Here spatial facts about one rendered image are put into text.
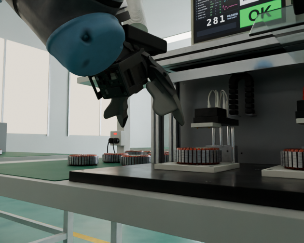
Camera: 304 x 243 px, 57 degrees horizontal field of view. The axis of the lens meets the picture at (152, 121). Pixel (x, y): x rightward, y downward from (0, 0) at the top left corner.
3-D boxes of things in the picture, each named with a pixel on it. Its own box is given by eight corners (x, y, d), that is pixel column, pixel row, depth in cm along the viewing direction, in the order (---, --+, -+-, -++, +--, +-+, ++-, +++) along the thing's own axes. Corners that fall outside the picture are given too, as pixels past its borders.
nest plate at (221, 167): (214, 173, 57) (214, 167, 57) (154, 168, 66) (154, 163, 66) (239, 168, 69) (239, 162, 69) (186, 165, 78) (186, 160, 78)
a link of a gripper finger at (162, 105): (170, 140, 45) (130, 98, 45) (185, 122, 49) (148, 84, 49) (182, 130, 43) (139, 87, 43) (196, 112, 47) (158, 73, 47)
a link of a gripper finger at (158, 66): (160, 107, 48) (125, 70, 48) (165, 102, 49) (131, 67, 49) (177, 91, 45) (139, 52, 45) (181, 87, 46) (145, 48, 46)
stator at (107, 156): (101, 161, 123) (101, 153, 124) (126, 160, 126) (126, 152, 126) (103, 163, 113) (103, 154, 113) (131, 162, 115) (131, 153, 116)
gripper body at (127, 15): (98, 103, 47) (67, 31, 42) (127, 83, 53) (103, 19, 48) (133, 100, 42) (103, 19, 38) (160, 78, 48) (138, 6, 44)
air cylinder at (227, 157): (231, 166, 74) (230, 144, 75) (205, 164, 79) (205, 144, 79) (238, 164, 79) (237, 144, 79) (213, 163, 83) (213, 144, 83)
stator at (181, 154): (209, 166, 59) (209, 148, 60) (165, 163, 66) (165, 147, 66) (229, 162, 68) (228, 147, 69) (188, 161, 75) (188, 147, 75)
